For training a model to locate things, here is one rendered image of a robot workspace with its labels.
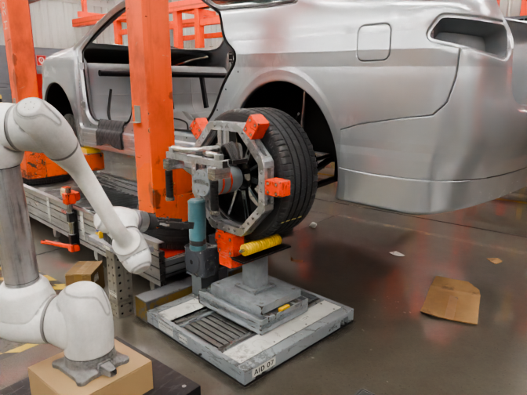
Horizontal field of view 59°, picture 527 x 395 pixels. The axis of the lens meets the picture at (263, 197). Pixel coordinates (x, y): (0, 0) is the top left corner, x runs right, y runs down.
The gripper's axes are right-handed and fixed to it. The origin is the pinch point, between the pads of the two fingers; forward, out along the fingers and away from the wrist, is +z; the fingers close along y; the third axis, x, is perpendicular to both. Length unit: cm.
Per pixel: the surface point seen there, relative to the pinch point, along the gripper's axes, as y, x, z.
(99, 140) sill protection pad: 210, -35, 81
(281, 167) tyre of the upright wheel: -26, -32, 29
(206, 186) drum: 1.0, -17.3, 11.7
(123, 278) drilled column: 64, 43, 21
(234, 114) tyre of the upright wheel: 5, -54, 26
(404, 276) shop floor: -33, 24, 179
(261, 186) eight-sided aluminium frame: -21.1, -22.0, 23.6
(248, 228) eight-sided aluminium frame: -12.7, -1.3, 30.1
